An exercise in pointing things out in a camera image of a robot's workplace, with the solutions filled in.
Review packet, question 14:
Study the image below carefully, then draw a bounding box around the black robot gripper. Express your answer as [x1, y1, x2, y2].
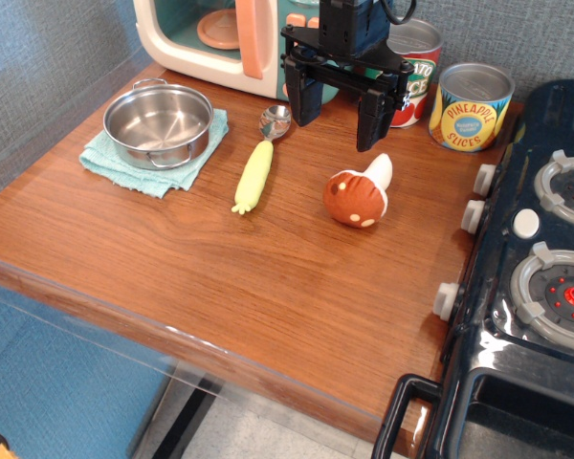
[281, 1, 414, 152]

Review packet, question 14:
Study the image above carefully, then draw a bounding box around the stainless steel pot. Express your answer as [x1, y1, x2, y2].
[103, 78, 214, 170]

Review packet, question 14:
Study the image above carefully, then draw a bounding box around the brown toy mushroom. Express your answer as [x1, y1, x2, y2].
[322, 153, 393, 229]

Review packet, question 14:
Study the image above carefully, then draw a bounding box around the tomato sauce can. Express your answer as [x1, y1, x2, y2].
[386, 19, 444, 128]

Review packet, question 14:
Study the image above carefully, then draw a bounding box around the toy microwave oven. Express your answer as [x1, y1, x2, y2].
[133, 0, 320, 100]

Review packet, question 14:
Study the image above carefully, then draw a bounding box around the pineapple slices can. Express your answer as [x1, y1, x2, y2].
[429, 62, 515, 153]

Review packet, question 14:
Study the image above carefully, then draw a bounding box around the teal folded cloth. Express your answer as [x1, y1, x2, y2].
[79, 109, 229, 199]

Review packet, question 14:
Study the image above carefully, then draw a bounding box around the black toy stove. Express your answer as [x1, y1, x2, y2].
[373, 79, 574, 458]

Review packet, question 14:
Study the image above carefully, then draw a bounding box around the spoon with yellow-green handle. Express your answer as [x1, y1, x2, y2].
[232, 105, 292, 215]

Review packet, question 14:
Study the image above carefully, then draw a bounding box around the black braided cable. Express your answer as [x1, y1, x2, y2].
[380, 0, 418, 26]

